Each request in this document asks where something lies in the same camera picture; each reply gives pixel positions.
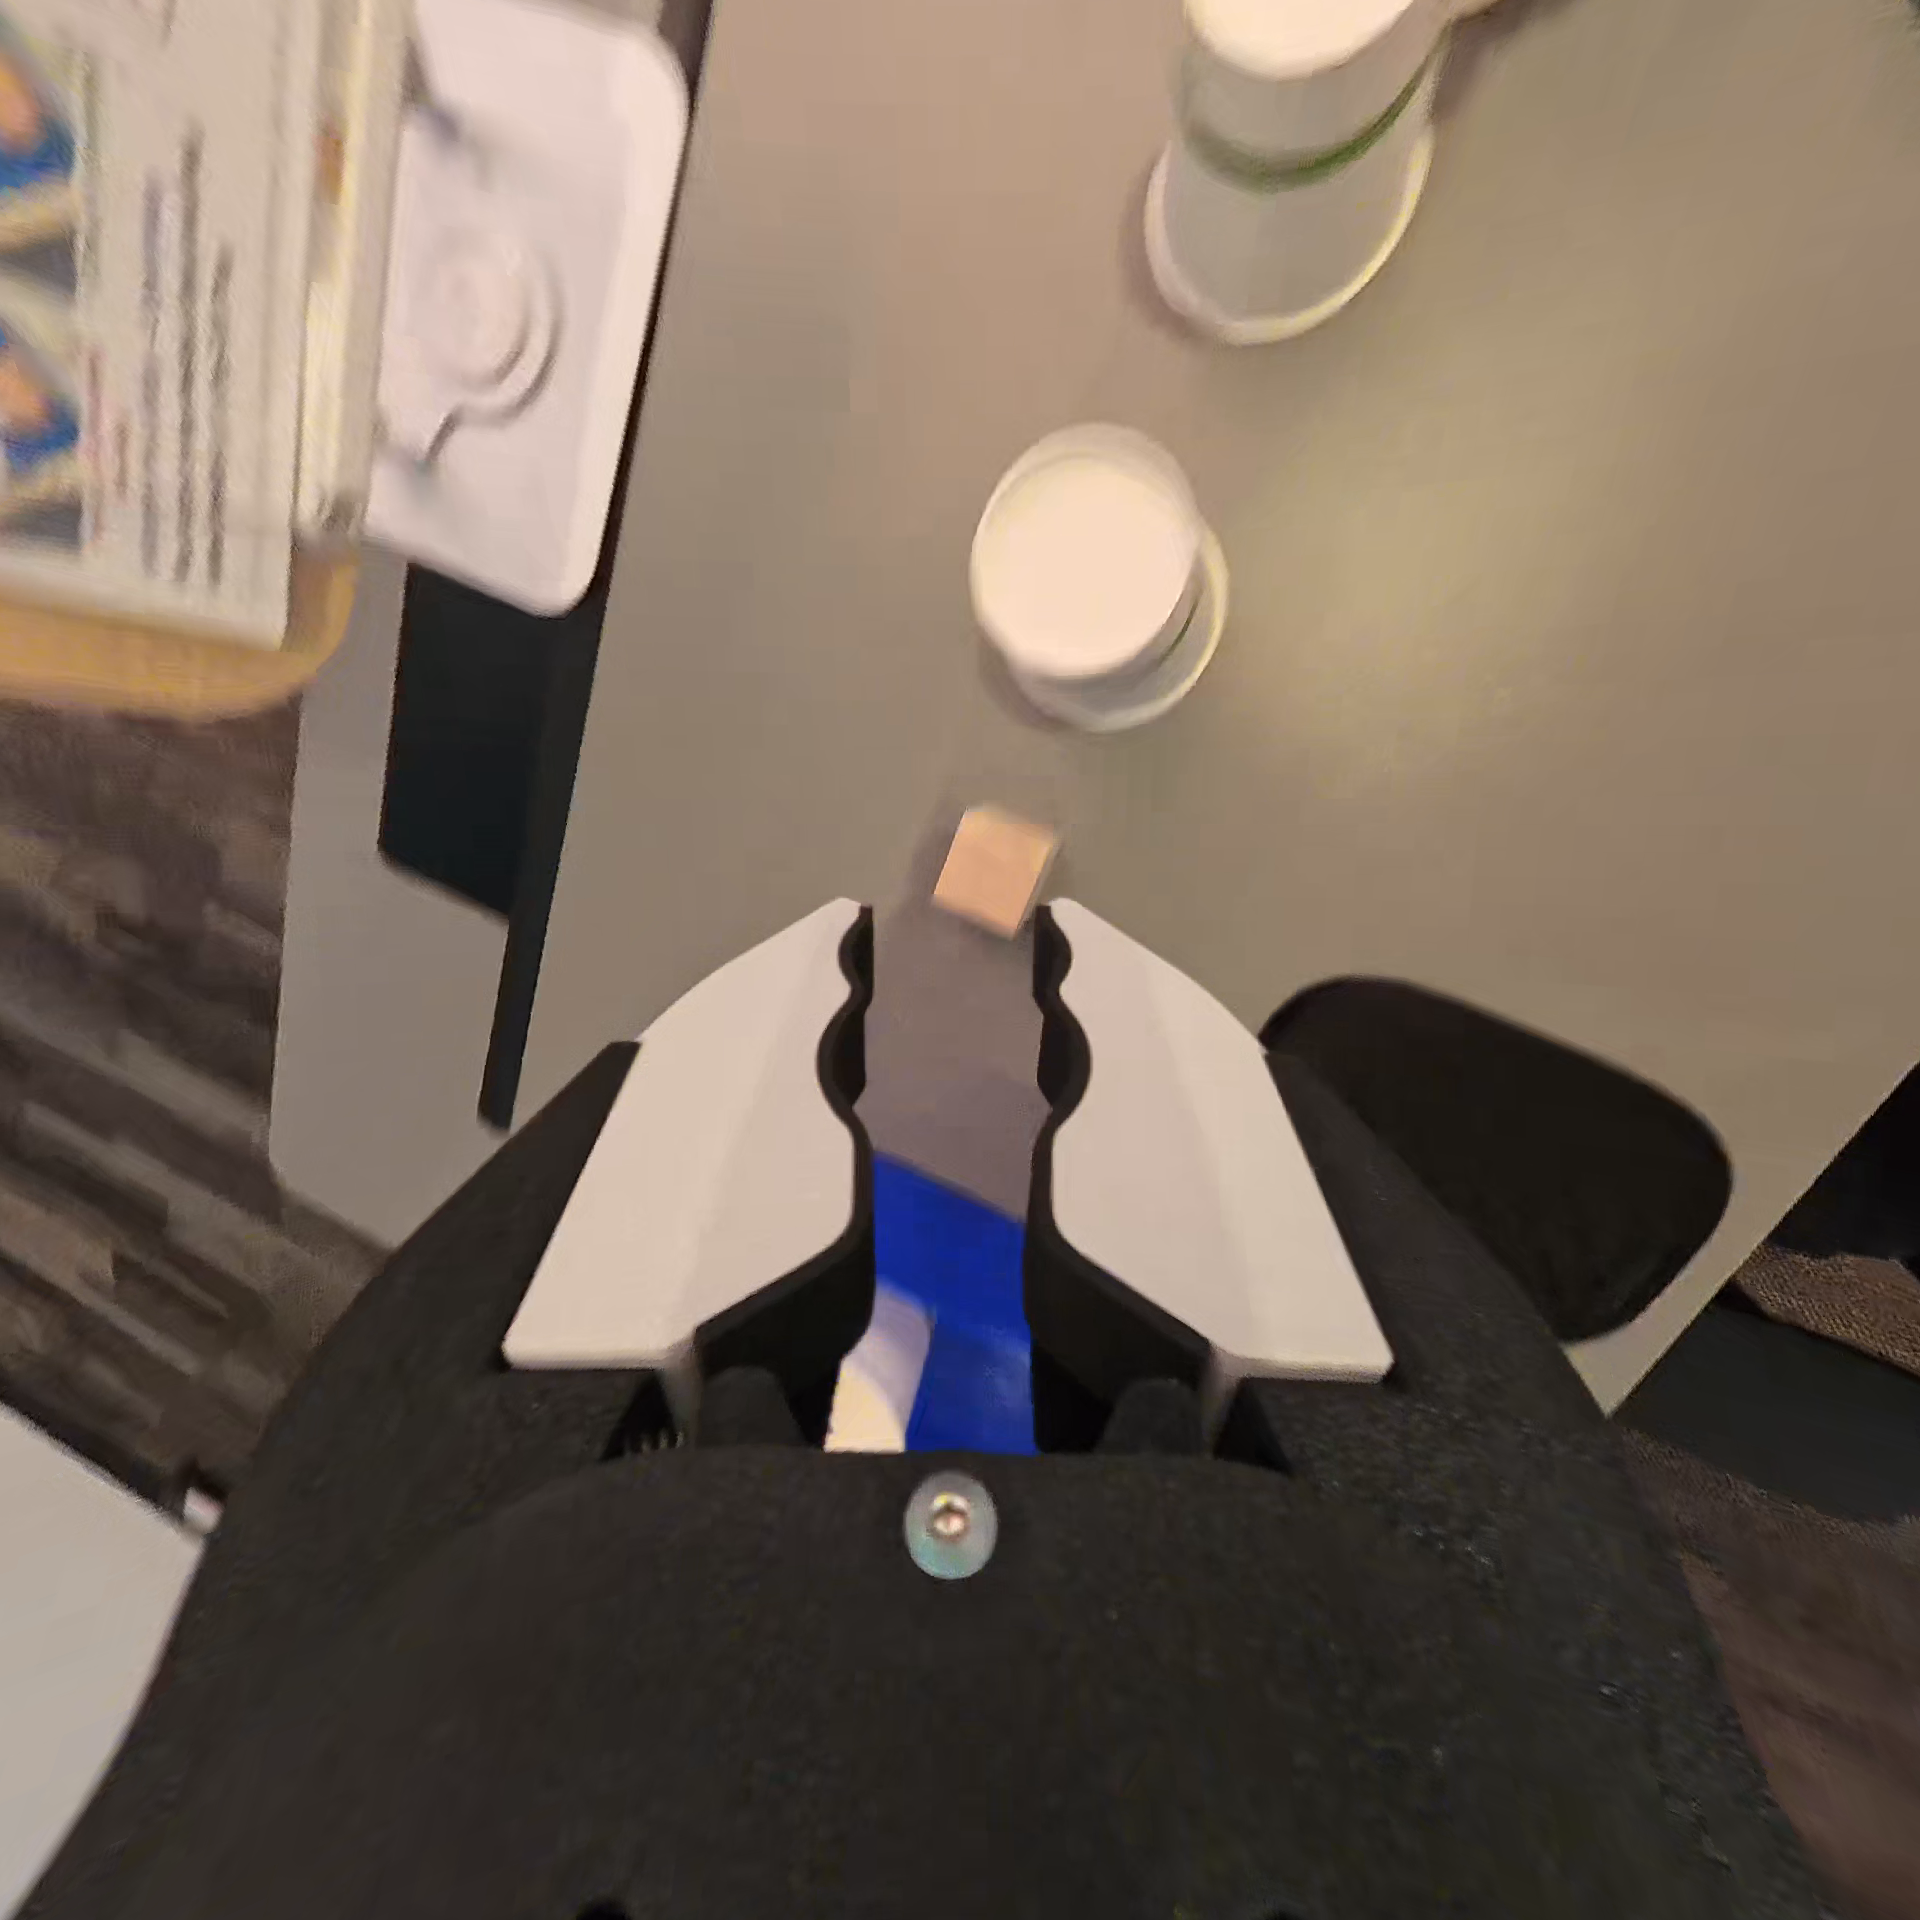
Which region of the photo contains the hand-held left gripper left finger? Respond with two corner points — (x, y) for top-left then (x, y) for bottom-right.
(502, 895), (880, 1373)

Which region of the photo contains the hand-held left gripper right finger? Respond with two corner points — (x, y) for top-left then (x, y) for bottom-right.
(1028, 895), (1397, 1389)

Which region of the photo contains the blue plastic bin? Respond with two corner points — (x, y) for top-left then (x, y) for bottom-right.
(870, 1151), (1037, 1456)

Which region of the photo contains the white paper cup green stripe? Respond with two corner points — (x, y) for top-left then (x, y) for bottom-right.
(1142, 0), (1453, 346)
(826, 1288), (940, 1453)
(967, 423), (1229, 734)

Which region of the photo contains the black chair armrest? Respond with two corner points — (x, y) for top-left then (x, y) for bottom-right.
(1256, 976), (1734, 1343)

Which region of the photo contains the small wooden cube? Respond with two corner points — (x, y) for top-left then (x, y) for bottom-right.
(930, 804), (1063, 938)

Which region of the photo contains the light wooden stand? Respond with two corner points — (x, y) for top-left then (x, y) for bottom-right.
(0, 538), (360, 721)

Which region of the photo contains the white plastic lid tray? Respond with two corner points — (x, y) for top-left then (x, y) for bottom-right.
(364, 0), (694, 618)

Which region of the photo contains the printed instruction sheet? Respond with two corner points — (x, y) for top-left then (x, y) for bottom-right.
(0, 0), (407, 654)

